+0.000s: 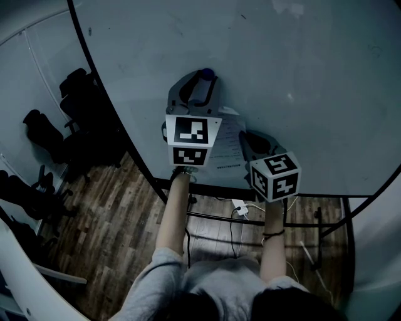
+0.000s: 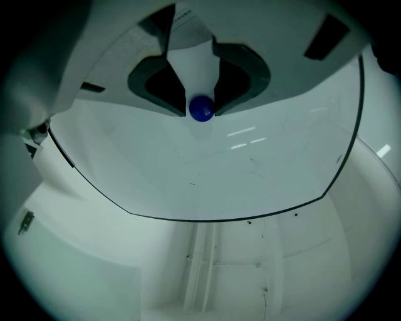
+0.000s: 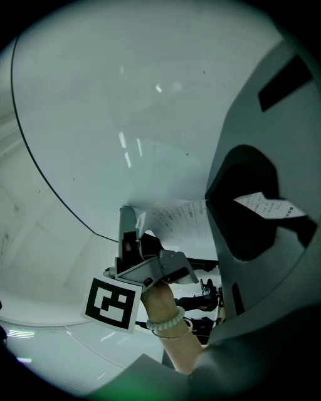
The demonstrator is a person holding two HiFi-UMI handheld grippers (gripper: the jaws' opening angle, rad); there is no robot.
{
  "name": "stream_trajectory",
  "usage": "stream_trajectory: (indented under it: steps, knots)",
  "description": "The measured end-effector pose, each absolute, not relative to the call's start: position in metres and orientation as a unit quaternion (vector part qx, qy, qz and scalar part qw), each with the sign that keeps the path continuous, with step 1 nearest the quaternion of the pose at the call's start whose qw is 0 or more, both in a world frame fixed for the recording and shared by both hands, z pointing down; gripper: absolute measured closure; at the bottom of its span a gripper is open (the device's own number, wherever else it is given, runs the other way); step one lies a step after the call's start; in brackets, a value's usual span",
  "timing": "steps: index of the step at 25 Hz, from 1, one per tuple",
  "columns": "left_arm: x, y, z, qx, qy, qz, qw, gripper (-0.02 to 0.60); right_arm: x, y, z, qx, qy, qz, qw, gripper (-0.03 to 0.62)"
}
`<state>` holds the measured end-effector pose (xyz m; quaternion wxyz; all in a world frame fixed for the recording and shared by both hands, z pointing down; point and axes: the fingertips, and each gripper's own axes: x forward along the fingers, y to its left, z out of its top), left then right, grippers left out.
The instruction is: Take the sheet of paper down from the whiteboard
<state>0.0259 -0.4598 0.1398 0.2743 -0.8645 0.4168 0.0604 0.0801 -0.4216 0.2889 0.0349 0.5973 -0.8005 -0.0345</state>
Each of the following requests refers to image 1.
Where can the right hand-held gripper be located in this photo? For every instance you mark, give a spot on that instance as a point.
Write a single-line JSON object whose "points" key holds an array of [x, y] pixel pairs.
{"points": [[275, 175]]}

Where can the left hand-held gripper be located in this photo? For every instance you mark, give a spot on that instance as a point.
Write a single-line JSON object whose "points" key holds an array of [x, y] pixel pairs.
{"points": [[191, 138]]}

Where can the printed white sheet of paper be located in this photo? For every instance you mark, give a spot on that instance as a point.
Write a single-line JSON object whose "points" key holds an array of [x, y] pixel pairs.
{"points": [[230, 138]]}

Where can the large whiteboard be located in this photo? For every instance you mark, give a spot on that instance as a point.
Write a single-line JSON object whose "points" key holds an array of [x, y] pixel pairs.
{"points": [[282, 62]]}

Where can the person's right forearm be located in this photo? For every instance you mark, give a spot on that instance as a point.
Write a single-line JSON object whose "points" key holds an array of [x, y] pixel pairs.
{"points": [[274, 250]]}

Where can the person's left forearm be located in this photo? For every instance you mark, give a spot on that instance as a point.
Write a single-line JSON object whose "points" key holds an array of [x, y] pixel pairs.
{"points": [[175, 213]]}

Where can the round blue magnet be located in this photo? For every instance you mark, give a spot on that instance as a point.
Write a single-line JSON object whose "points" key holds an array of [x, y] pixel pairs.
{"points": [[208, 73]]}

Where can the white power strip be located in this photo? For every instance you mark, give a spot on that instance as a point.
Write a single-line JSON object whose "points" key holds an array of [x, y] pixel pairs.
{"points": [[240, 207]]}

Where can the black wrist band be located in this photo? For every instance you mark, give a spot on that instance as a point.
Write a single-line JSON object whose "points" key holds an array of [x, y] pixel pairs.
{"points": [[274, 233]]}

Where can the black office chair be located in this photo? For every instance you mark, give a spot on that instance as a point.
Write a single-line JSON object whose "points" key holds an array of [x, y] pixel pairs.
{"points": [[44, 134], [87, 119], [28, 197]]}

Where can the person's grey shirt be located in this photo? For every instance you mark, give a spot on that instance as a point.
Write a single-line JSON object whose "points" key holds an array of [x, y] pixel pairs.
{"points": [[219, 282]]}

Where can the white desk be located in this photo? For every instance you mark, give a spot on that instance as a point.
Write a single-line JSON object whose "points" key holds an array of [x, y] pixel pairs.
{"points": [[28, 282]]}

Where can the black whiteboard stand frame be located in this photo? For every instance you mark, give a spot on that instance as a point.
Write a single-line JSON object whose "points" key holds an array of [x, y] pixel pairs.
{"points": [[319, 225]]}

